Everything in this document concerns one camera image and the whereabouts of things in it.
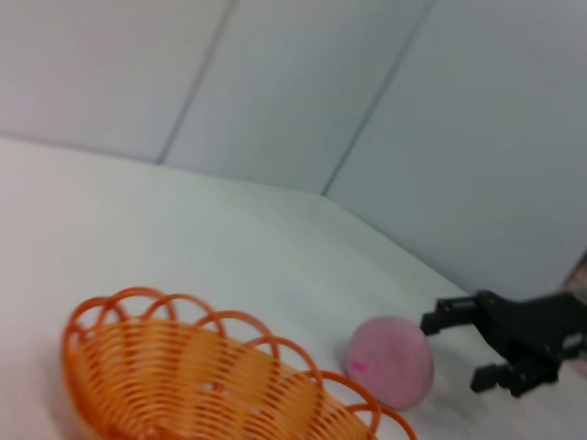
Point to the pink felt peach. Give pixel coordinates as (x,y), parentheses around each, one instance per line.
(390,362)

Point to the orange plastic woven basket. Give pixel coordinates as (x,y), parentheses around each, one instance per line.
(183,366)

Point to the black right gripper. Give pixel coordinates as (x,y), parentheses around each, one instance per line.
(527,330)

